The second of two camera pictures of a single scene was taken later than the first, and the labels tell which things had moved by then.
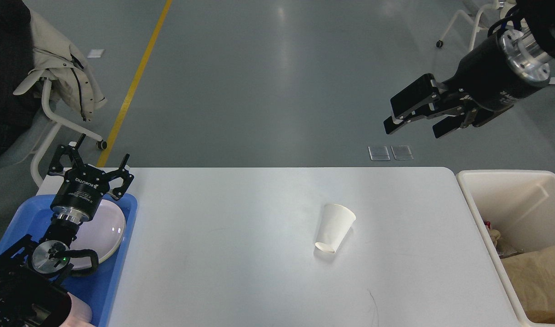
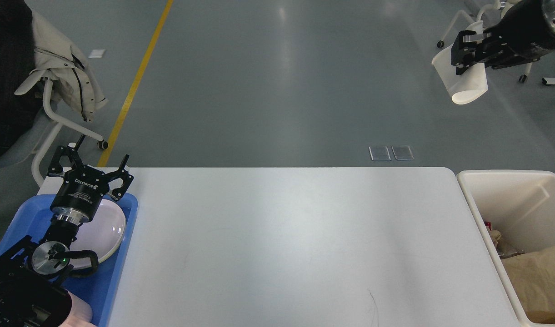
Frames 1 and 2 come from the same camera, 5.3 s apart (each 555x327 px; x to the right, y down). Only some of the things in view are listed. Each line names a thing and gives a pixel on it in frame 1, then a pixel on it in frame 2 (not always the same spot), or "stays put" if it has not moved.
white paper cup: x=336 y=220 -> x=465 y=86
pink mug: x=80 y=315 stays put
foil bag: x=505 y=247 stays put
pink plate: x=103 y=233 stays put
